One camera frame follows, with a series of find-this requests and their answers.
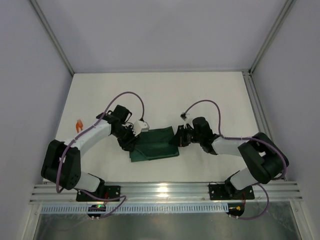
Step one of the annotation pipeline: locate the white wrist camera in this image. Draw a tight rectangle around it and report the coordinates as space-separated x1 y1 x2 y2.
180 112 192 126
132 120 150 136

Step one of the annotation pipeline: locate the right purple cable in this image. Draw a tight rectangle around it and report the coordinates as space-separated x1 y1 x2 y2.
180 99 287 221

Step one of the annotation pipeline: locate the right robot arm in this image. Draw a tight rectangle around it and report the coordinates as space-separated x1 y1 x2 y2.
169 117 289 199

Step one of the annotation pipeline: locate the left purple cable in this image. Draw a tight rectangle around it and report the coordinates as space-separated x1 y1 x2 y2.
55 91 146 221

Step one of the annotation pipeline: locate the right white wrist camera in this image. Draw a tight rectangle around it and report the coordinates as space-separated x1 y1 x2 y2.
180 112 192 126

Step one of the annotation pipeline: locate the left black controller board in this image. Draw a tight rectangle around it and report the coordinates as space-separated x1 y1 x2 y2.
87 204 106 219

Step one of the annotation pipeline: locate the slotted grey cable duct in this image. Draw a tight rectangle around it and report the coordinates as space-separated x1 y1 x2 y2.
40 202 228 214

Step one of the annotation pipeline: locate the right rear frame post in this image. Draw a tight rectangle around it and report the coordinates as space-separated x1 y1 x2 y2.
248 0 296 75

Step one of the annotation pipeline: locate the black controller board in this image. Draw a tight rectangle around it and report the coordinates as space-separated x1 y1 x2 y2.
226 203 245 218
87 204 106 219

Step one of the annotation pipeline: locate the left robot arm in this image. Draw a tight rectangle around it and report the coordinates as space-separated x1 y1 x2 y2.
41 105 139 201

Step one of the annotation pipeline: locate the dark green cloth napkin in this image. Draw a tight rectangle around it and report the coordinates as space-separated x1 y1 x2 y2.
129 126 180 163

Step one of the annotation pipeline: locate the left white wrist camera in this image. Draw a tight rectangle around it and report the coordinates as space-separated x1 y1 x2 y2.
132 120 150 136

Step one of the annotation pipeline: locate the left rear frame post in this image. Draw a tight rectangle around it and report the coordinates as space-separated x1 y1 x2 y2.
27 0 75 77

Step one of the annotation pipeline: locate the aluminium rail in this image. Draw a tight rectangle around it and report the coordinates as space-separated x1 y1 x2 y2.
29 180 303 204
242 71 288 181

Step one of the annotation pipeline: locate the front aluminium rail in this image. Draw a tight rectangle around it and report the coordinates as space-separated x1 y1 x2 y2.
29 180 303 204

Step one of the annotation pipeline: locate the frame post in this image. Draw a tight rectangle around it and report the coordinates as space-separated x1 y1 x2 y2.
248 0 296 75
27 0 75 77

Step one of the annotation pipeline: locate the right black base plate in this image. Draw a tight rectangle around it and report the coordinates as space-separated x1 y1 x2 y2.
208 183 255 201

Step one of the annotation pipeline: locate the purple cable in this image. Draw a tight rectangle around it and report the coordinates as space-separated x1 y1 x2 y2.
180 99 287 221
55 91 146 221

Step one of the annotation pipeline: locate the right side aluminium rail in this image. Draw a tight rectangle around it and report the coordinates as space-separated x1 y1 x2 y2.
242 71 288 181

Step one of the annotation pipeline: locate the orange plastic fork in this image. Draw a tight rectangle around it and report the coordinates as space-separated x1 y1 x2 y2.
75 119 83 133

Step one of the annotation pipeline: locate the right black controller board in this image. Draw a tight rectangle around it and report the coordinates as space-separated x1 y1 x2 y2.
226 203 245 218

